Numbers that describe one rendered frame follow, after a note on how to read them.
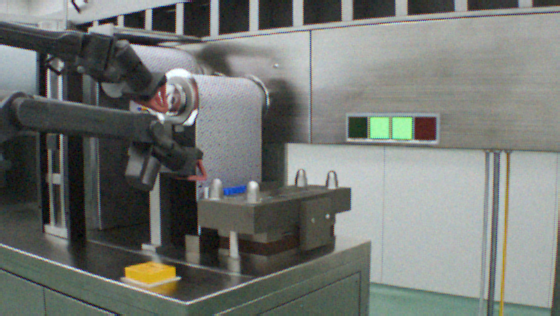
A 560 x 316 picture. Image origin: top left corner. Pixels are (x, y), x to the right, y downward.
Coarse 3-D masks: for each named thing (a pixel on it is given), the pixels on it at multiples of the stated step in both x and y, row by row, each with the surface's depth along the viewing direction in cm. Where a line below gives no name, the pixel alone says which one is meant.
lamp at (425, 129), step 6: (420, 120) 134; (426, 120) 133; (432, 120) 132; (420, 126) 134; (426, 126) 133; (432, 126) 133; (420, 132) 134; (426, 132) 134; (432, 132) 133; (420, 138) 135; (426, 138) 134; (432, 138) 133
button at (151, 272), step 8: (144, 264) 112; (152, 264) 112; (160, 264) 112; (128, 272) 109; (136, 272) 107; (144, 272) 106; (152, 272) 106; (160, 272) 108; (168, 272) 109; (136, 280) 107; (144, 280) 106; (152, 280) 106; (160, 280) 108
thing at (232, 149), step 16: (208, 128) 136; (224, 128) 140; (240, 128) 145; (256, 128) 150; (208, 144) 136; (224, 144) 140; (240, 144) 145; (256, 144) 150; (208, 160) 136; (224, 160) 141; (240, 160) 146; (256, 160) 151; (208, 176) 136; (224, 176) 141; (240, 176) 146; (256, 176) 151
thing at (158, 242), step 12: (168, 120) 135; (168, 132) 135; (156, 180) 135; (168, 180) 137; (156, 192) 135; (168, 192) 137; (156, 204) 136; (168, 204) 137; (156, 216) 136; (168, 216) 137; (156, 228) 136; (168, 228) 138; (156, 240) 136; (168, 240) 138
